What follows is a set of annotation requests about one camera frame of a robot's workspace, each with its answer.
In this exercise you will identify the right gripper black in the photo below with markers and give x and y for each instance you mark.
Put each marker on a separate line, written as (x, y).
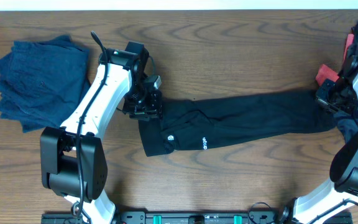
(321, 99)

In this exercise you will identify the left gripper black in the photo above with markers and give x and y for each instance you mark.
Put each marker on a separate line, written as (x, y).
(151, 111)

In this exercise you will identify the black t-shirt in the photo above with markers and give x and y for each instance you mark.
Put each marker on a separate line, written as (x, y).
(207, 124)

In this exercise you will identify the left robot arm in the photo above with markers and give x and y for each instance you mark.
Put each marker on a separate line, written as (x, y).
(73, 162)

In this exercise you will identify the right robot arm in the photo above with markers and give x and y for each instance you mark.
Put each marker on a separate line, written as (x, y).
(340, 191)

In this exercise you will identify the folded navy blue clothes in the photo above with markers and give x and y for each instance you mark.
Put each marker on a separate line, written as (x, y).
(42, 83)

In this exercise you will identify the red garment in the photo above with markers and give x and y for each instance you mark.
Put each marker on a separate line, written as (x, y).
(325, 73)

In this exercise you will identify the black patterned jersey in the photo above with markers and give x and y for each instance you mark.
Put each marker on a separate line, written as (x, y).
(348, 124)

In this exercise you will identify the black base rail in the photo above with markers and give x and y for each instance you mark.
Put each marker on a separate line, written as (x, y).
(188, 218)

